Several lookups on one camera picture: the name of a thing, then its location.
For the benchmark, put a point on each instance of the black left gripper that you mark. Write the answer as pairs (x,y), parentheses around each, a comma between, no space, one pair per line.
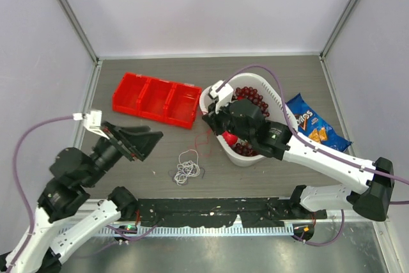
(138,140)

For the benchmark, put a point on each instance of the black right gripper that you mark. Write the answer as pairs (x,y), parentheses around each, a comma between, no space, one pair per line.
(213,118)

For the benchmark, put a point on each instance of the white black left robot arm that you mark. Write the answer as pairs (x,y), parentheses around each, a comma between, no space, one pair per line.
(41,249)

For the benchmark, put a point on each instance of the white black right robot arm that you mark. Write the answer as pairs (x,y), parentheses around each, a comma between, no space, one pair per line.
(365,186)

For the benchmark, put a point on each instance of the red fruit in basket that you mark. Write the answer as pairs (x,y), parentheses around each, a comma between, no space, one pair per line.
(230,139)

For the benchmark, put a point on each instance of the dark red grape bunch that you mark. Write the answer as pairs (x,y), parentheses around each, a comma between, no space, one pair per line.
(244,149)
(253,95)

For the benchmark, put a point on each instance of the red bin middle compartment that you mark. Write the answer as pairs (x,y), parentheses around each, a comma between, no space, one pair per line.
(154,99)

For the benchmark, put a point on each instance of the red bin compartment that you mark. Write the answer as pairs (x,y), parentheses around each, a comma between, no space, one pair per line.
(154,99)
(181,106)

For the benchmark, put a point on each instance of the red bin right compartment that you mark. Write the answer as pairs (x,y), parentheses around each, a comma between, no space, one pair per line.
(181,106)

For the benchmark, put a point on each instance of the white plastic fruit basket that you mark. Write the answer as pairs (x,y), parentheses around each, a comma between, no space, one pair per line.
(272,98)

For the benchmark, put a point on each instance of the blue chips bag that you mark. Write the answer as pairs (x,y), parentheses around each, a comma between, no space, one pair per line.
(312,125)

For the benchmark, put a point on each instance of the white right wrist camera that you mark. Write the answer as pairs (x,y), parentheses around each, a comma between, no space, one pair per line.
(221,94)

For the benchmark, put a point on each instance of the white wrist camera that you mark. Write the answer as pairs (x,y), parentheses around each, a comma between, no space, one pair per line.
(91,121)
(221,94)

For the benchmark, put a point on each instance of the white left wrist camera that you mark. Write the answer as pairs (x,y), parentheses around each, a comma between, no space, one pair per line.
(91,121)

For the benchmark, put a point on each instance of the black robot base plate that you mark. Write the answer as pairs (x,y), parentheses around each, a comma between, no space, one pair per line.
(218,212)

